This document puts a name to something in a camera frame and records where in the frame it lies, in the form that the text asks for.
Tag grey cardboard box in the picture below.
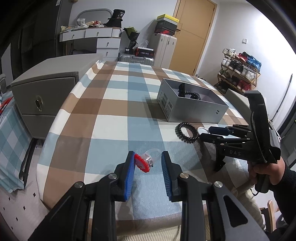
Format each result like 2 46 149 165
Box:
157 79 228 123

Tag black bead bracelet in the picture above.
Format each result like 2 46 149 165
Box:
174 122 200 144

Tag black spiral hair tie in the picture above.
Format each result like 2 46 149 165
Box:
184 90 202 100

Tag black oval hair claw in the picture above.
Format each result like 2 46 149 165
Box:
178 83 186 97

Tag person's right hand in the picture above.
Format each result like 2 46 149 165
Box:
247 158 285 185

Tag white red-rimmed pin badge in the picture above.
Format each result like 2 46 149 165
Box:
197 126 210 135

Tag grey padded footboard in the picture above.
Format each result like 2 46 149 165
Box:
225 89 251 122

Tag wooden shoe rack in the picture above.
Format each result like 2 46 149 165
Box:
214 48 262 95

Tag plaid bed sheet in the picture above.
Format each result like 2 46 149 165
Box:
36 59 266 241

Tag beige upright suitcase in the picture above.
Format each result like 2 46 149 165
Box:
149 34 177 69

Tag black red shoebox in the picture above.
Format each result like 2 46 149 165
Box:
135 47 154 58

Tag silver suitcase lying flat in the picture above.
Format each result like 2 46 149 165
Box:
118 54 154 66

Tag wooden door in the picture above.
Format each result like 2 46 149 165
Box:
169 0 217 75

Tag stacked shoeboxes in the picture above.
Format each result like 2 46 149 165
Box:
154 14 179 36

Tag grey nightstand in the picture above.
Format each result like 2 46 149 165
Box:
11 54 103 139

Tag black bouquet wrap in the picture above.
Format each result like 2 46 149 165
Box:
123 27 140 54

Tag white dresser desk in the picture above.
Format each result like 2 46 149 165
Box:
59 27 121 61

